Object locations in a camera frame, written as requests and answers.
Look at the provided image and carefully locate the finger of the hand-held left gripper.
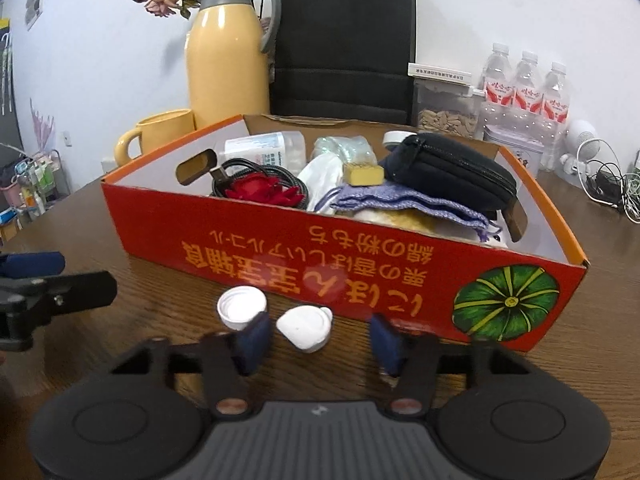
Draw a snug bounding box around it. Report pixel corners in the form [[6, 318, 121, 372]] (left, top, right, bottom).
[[0, 271, 119, 327], [0, 252, 66, 279]]

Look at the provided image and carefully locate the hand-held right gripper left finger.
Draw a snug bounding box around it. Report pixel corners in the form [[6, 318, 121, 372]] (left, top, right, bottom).
[[112, 311, 272, 418]]

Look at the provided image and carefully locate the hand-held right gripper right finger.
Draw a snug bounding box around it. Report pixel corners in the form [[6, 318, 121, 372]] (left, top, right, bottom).
[[370, 314, 531, 418]]

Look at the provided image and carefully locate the white bottle cap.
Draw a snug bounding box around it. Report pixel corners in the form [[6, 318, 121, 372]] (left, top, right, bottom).
[[216, 286, 268, 332]]

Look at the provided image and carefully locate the small white tab lid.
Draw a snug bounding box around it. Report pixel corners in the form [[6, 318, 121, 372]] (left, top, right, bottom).
[[275, 306, 333, 354]]

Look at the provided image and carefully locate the red cardboard box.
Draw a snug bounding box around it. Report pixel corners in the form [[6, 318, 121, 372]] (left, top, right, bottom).
[[101, 114, 589, 353]]

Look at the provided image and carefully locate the yellow white plush toy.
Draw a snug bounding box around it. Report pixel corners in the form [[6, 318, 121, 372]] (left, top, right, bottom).
[[357, 207, 506, 251]]

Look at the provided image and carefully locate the purple knit pouch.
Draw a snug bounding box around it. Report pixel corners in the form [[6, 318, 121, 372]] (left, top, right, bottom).
[[330, 182, 493, 236]]

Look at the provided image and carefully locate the red artificial rose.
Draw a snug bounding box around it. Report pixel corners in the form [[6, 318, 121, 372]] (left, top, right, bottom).
[[223, 174, 300, 209]]

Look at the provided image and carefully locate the yellow rectangular block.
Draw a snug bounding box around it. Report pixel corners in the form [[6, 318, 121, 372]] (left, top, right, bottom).
[[341, 162, 385, 186]]

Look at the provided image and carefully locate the black braided cable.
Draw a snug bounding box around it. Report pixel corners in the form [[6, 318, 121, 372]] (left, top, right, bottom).
[[210, 158, 311, 211]]

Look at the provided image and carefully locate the dark blue zip case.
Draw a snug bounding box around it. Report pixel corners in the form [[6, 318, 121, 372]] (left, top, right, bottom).
[[377, 132, 518, 211]]

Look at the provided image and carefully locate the white plastic bottle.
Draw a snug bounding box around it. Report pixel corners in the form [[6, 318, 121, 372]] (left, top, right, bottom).
[[222, 131, 307, 173]]

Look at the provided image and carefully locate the clear packet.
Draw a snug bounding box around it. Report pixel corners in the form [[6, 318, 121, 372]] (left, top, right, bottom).
[[312, 135, 378, 168]]

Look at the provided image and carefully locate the ridged white lid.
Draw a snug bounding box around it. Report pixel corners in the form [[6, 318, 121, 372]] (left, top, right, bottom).
[[382, 130, 414, 151]]

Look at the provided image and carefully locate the pink dried grass bunch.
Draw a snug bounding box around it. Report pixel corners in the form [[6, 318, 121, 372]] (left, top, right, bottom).
[[27, 99, 56, 148]]

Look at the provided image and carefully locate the dark door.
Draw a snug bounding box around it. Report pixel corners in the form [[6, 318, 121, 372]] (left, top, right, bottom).
[[0, 17, 23, 171]]

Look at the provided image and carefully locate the yellow mug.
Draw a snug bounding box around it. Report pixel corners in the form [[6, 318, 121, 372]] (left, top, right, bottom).
[[115, 109, 197, 167]]

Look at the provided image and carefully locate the clear seed container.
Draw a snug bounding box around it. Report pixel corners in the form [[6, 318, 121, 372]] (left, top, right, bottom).
[[412, 79, 483, 139]]

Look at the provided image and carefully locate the grey printed tin box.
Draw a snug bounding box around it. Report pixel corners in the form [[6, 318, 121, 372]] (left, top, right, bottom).
[[482, 124, 546, 178]]

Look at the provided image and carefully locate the black power adapter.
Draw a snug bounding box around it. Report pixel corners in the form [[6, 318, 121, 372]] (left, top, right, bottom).
[[587, 170, 626, 202]]

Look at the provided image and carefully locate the yellow thermos jug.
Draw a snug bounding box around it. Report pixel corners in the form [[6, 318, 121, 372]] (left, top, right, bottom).
[[186, 0, 282, 128]]

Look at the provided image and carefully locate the clear water bottle red label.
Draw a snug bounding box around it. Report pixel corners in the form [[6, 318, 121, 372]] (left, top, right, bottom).
[[540, 61, 571, 171], [480, 43, 516, 128], [512, 51, 544, 131]]

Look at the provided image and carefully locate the small flat white box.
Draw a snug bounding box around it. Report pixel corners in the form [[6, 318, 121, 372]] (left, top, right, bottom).
[[407, 62, 473, 81]]

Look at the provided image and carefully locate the white robot-shaped lamp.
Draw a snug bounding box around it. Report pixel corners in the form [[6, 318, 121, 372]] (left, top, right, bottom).
[[559, 119, 601, 177]]

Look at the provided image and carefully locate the black paper bag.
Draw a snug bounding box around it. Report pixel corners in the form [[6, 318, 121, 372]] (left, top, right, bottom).
[[270, 0, 417, 126]]

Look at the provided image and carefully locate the wire storage rack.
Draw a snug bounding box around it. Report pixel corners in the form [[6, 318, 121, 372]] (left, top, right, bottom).
[[0, 145, 66, 241]]

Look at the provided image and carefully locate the wall vent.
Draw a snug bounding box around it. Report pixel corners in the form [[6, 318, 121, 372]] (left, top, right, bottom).
[[25, 0, 47, 31]]

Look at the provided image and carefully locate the white cable tangle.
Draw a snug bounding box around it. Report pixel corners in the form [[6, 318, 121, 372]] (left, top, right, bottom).
[[575, 139, 640, 222]]

